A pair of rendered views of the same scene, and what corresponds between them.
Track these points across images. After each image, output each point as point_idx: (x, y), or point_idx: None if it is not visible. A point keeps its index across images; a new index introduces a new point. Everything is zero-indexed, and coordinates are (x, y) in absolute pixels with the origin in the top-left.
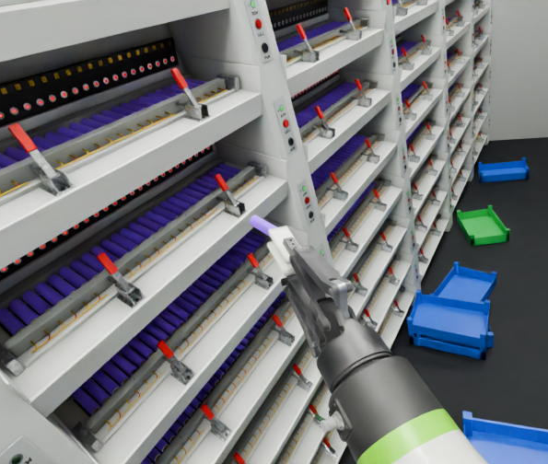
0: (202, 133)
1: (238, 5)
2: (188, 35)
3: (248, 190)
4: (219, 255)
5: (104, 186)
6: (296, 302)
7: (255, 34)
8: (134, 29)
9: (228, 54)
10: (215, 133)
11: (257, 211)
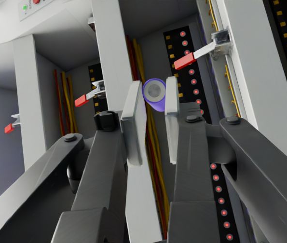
0: (115, 94)
1: (26, 27)
2: (84, 51)
3: (213, 3)
4: (283, 94)
5: (138, 229)
6: (237, 186)
7: (43, 4)
8: (44, 143)
9: (74, 26)
10: (120, 73)
11: (234, 2)
